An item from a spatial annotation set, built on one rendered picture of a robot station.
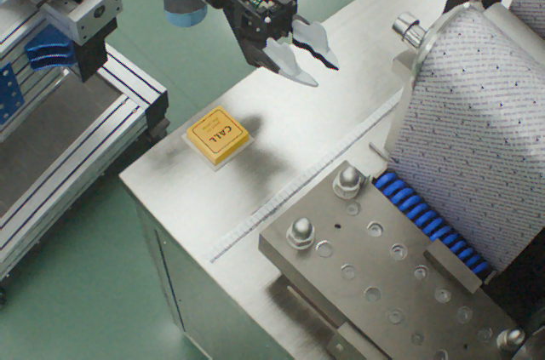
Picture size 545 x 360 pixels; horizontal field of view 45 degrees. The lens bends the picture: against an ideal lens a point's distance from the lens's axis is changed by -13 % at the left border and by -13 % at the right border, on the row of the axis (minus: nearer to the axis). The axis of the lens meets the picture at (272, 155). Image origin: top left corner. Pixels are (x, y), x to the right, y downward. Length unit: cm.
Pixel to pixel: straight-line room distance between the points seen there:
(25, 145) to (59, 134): 11
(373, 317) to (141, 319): 115
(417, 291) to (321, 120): 37
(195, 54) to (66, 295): 91
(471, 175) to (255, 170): 39
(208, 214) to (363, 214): 25
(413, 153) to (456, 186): 8
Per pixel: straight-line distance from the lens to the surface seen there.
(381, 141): 116
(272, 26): 101
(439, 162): 91
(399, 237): 97
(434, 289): 95
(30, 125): 207
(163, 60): 236
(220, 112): 115
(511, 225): 89
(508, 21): 95
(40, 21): 162
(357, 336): 92
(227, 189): 111
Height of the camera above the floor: 190
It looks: 61 degrees down
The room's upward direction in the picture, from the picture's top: 6 degrees clockwise
